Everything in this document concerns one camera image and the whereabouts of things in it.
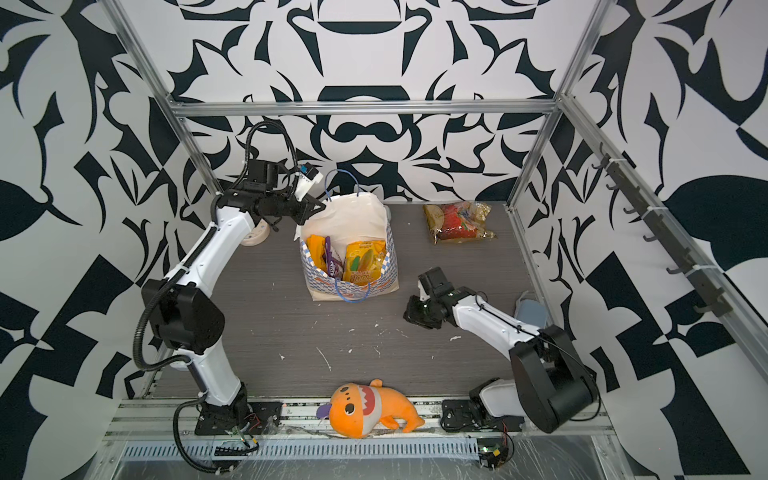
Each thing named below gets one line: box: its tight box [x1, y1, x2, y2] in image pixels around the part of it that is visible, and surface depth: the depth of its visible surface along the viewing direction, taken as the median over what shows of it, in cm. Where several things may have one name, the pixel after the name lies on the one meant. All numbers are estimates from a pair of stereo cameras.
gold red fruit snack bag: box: [423, 201, 498, 245], surface depth 108 cm
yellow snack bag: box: [343, 240, 387, 286], surface depth 97 cm
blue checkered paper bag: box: [294, 192, 399, 303], surface depth 89 cm
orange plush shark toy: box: [316, 378, 425, 439], surface depth 71 cm
